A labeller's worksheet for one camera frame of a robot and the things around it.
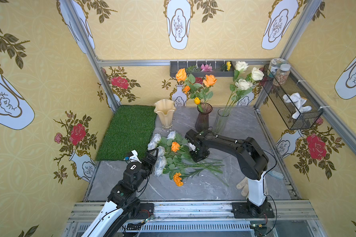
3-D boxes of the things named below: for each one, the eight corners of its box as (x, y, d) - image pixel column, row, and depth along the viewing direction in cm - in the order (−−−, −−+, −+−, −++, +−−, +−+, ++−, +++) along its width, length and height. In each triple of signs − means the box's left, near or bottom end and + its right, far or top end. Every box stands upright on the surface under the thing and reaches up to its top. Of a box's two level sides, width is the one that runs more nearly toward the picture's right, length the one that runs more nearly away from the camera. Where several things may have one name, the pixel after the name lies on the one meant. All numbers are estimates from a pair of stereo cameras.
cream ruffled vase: (157, 134, 107) (152, 113, 90) (158, 120, 115) (155, 98, 98) (175, 134, 107) (174, 113, 90) (175, 120, 115) (174, 99, 98)
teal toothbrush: (266, 173, 89) (268, 171, 87) (267, 169, 90) (269, 167, 89) (281, 180, 86) (283, 179, 84) (282, 176, 88) (284, 175, 86)
